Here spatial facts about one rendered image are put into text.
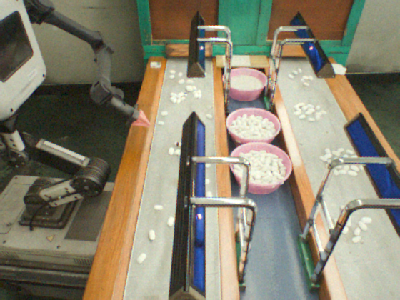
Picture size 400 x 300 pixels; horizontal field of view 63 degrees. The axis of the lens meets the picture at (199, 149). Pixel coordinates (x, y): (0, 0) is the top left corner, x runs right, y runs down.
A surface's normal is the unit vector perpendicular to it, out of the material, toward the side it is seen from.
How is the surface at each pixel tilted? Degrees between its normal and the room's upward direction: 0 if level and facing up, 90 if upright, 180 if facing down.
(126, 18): 90
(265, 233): 0
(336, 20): 90
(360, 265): 0
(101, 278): 0
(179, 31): 90
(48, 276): 90
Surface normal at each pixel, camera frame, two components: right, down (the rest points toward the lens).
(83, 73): 0.07, 0.66
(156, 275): 0.00, -0.75
